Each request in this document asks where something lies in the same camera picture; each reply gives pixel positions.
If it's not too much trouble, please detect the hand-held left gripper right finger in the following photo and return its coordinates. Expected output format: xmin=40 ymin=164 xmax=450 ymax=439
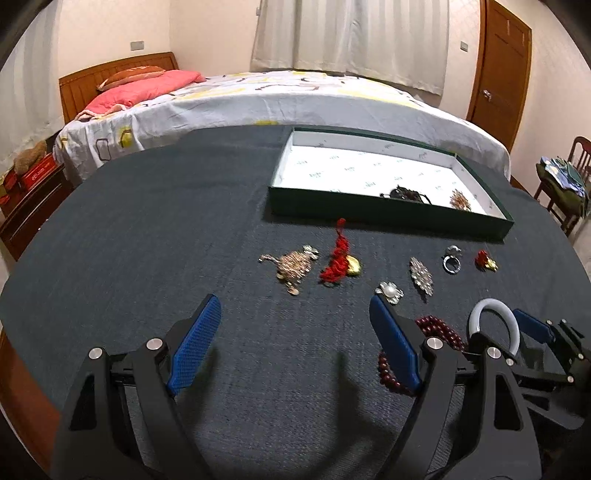
xmin=369 ymin=294 xmax=543 ymax=480

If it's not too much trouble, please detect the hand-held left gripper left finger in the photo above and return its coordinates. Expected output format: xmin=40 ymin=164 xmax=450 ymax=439
xmin=48 ymin=294 xmax=222 ymax=480

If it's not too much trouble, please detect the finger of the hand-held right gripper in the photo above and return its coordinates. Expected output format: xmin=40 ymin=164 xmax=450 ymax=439
xmin=513 ymin=308 xmax=588 ymax=370

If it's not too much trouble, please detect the white jade bangle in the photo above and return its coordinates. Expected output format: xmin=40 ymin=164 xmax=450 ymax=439
xmin=468 ymin=298 xmax=522 ymax=357

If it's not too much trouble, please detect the dark red bead bracelet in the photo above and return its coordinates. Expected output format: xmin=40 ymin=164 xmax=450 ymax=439
xmin=378 ymin=315 xmax=468 ymax=397

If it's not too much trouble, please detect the pearl flower brooch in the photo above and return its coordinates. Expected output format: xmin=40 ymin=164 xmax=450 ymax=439
xmin=375 ymin=281 xmax=404 ymax=305

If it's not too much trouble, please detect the oval crystal brooch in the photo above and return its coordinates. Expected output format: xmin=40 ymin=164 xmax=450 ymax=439
xmin=409 ymin=257 xmax=435 ymax=297

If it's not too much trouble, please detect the red tassel gold ingot charm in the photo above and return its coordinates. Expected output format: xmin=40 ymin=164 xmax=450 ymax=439
xmin=320 ymin=218 xmax=363 ymax=287

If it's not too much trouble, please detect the silver pearl ring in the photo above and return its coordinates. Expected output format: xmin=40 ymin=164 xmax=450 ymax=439
xmin=442 ymin=244 xmax=462 ymax=274

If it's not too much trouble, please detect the gold chain ornament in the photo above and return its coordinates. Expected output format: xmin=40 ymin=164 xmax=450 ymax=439
xmin=259 ymin=246 xmax=320 ymax=296

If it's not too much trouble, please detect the green jewelry box tray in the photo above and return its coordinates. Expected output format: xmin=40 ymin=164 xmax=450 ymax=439
xmin=269 ymin=127 xmax=515 ymax=243

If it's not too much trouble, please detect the dark tablecloth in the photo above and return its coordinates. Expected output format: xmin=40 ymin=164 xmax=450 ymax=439
xmin=0 ymin=124 xmax=591 ymax=480

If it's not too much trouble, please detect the clothes pile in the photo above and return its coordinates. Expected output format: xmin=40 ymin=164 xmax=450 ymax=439
xmin=536 ymin=157 xmax=589 ymax=213

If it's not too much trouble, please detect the wooden chair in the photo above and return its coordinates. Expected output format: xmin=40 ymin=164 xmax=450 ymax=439
xmin=533 ymin=136 xmax=591 ymax=236

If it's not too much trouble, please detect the wooden nightstand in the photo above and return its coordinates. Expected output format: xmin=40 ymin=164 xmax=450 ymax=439
xmin=0 ymin=161 xmax=75 ymax=261

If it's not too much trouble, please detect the red gift box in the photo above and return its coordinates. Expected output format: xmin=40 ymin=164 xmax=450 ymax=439
xmin=18 ymin=154 xmax=58 ymax=190

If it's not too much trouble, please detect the brown teddy bear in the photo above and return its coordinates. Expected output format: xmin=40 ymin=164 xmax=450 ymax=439
xmin=13 ymin=141 xmax=49 ymax=175

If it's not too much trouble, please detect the bed with patterned sheet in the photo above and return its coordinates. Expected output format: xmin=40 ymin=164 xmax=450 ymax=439
xmin=53 ymin=69 xmax=511 ymax=183

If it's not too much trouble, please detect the wooden door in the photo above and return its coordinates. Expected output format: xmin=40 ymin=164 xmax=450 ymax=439
xmin=466 ymin=0 xmax=534 ymax=153

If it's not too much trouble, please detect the pink pillow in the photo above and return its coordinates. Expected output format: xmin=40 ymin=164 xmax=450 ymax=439
xmin=74 ymin=70 xmax=206 ymax=121

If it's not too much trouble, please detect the orange pillow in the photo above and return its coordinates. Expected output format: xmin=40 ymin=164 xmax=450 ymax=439
xmin=96 ymin=65 xmax=166 ymax=92

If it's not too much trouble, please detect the wooden headboard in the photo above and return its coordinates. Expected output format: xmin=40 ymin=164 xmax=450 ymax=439
xmin=59 ymin=52 xmax=178 ymax=124

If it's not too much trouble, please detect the sheer white curtain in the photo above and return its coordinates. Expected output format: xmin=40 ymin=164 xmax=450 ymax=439
xmin=0 ymin=28 xmax=65 ymax=171

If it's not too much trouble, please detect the white window curtain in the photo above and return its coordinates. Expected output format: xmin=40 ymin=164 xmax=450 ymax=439
xmin=250 ymin=0 xmax=451 ymax=95

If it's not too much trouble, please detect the black cord necklace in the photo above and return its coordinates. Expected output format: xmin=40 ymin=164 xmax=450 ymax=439
xmin=381 ymin=185 xmax=432 ymax=206

